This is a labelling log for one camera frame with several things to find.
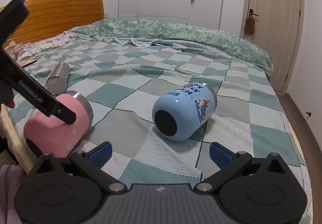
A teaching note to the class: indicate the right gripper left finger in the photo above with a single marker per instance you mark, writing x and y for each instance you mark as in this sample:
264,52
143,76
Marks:
89,165

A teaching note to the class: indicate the blue cartoon tumbler cup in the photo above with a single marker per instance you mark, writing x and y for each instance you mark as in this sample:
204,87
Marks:
181,112

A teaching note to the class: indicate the green floral quilt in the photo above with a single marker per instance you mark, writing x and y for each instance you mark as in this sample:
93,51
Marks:
149,31

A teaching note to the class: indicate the brown plush toy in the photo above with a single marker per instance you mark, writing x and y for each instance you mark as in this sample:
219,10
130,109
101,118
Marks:
249,28

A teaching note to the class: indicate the person's left hand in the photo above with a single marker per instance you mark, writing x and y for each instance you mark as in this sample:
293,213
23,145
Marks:
4,113

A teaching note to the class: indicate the green white checkered blanket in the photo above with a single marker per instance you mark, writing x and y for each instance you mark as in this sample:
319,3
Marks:
122,81

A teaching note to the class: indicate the purple floral pillow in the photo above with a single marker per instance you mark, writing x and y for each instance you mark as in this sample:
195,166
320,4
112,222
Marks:
21,52

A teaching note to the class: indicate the black door handle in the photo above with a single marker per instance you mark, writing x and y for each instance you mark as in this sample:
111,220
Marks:
251,13

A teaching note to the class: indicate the lilac clothing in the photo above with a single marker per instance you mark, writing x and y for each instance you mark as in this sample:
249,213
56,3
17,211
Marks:
11,177

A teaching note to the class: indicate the stainless steel cup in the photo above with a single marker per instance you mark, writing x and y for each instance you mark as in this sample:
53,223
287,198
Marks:
58,80

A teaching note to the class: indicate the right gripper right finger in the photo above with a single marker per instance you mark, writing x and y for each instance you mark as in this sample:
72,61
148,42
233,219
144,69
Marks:
231,166

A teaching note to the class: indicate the beige wooden door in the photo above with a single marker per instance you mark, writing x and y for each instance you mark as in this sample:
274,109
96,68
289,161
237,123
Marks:
278,31

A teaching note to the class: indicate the pink tumbler cup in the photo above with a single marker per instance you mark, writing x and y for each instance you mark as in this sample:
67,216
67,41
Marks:
49,134

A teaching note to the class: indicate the orange wooden headboard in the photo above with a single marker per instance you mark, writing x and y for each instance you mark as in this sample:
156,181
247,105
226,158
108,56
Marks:
48,18

